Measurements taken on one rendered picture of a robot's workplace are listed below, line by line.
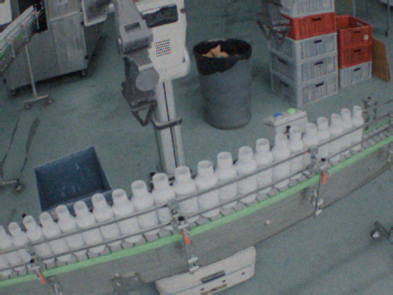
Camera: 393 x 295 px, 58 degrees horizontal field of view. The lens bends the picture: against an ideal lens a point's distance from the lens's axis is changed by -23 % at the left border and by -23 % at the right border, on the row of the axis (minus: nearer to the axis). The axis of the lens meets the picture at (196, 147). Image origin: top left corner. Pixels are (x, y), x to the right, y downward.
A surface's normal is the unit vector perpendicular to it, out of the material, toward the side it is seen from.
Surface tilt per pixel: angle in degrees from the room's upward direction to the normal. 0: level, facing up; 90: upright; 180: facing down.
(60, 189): 90
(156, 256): 90
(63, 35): 90
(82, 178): 90
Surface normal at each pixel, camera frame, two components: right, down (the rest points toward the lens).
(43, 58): 0.10, 0.56
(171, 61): 0.40, 0.49
